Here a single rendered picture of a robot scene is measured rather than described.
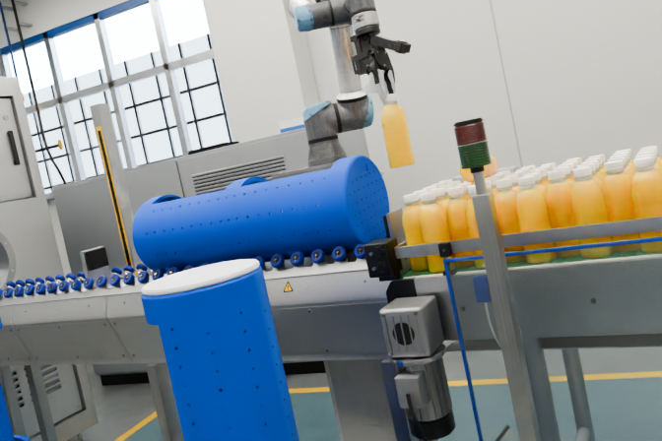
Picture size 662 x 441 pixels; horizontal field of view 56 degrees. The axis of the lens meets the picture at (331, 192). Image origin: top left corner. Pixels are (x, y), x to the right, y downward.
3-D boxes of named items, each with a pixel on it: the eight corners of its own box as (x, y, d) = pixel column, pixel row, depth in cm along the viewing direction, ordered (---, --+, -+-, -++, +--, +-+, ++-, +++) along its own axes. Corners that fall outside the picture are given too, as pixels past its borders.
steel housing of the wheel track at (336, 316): (31, 349, 304) (14, 283, 302) (446, 334, 195) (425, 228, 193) (-27, 372, 280) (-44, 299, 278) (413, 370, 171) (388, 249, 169)
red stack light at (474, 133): (462, 145, 136) (458, 127, 135) (491, 139, 132) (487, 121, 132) (452, 147, 130) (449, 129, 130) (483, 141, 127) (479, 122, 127)
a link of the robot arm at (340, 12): (327, 7, 190) (330, -6, 179) (363, 0, 190) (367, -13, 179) (333, 31, 189) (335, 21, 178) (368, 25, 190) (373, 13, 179)
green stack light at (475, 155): (466, 166, 136) (462, 145, 136) (495, 161, 133) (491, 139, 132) (457, 170, 130) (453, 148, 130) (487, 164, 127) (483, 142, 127)
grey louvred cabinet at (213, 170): (145, 359, 484) (103, 179, 476) (407, 340, 398) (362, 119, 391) (95, 389, 434) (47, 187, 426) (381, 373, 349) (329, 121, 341)
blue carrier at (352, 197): (196, 259, 243) (176, 189, 240) (398, 232, 199) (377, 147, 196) (144, 284, 219) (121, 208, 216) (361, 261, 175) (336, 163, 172)
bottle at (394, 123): (407, 165, 178) (394, 101, 177) (420, 162, 171) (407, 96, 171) (385, 169, 175) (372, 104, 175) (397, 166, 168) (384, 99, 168)
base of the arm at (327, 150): (312, 166, 244) (307, 142, 244) (350, 158, 241) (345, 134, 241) (304, 168, 229) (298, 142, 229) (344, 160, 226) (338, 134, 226)
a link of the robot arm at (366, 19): (381, 12, 175) (365, 9, 169) (385, 28, 175) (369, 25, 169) (361, 22, 180) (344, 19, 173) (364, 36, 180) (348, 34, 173)
